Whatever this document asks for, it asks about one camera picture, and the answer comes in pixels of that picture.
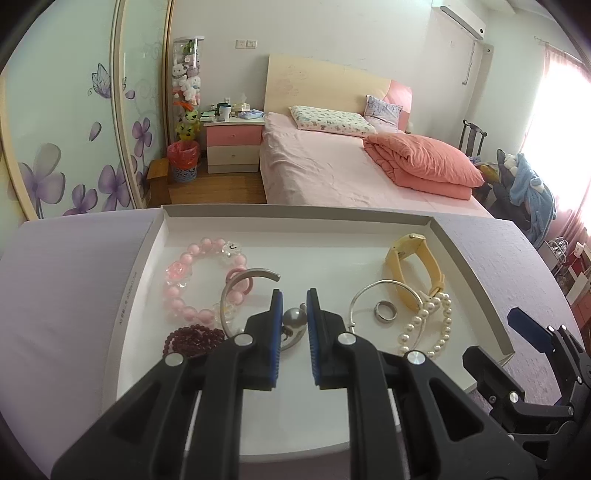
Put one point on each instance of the small wooden stool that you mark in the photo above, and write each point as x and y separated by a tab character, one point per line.
158	170

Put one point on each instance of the pink and beige nightstand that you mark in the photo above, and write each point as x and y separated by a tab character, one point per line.
233	147

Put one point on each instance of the white patterned pillow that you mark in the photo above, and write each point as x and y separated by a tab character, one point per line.
328	121

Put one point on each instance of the orange folded quilt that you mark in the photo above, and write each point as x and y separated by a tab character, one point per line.
425	161

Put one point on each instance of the white stuffed toy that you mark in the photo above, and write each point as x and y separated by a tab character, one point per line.
509	161

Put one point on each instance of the large pearl earring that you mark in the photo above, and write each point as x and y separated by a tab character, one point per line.
295	318

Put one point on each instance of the pink curtain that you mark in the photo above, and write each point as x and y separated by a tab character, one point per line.
558	138

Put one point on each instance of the white mug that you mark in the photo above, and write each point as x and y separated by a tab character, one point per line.
225	113

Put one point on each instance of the purple patterned pillow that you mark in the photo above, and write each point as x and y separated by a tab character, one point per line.
383	110

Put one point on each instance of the tissue box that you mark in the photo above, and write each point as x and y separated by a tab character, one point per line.
240	105

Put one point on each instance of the wall socket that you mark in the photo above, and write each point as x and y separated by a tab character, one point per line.
246	44

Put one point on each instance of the plush toy display tube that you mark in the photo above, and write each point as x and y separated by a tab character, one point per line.
187	83

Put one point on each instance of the red trash bin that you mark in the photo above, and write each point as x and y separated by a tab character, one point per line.
183	161

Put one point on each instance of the wide silver cuff bangle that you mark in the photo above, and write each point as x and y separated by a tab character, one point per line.
251	274

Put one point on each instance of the grey cardboard tray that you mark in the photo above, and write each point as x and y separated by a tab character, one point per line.
323	249

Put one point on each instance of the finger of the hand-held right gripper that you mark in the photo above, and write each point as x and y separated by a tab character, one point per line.
526	325
489	374

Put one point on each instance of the thin silver hoop bangle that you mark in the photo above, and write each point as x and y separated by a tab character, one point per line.
364	289

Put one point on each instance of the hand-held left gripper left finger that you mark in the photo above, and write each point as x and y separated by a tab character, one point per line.
276	337

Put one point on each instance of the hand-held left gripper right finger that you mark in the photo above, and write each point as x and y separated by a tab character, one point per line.
314	337

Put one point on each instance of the beige and pink headboard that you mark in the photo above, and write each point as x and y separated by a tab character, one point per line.
314	83

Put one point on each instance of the dark wooden chair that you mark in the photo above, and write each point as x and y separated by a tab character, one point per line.
473	138

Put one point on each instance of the wardrobe with flower doors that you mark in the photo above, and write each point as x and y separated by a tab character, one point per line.
60	115

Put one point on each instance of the bed with pink sheet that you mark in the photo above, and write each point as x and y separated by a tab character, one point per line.
314	175

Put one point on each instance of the yellow wristwatch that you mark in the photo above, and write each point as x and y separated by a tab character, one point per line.
401	277

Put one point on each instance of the cluttered storage rack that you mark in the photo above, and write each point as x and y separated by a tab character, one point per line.
572	272

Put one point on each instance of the white air conditioner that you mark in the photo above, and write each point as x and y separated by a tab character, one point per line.
461	18

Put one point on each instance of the blue plush garment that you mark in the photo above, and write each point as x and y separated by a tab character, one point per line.
531	198

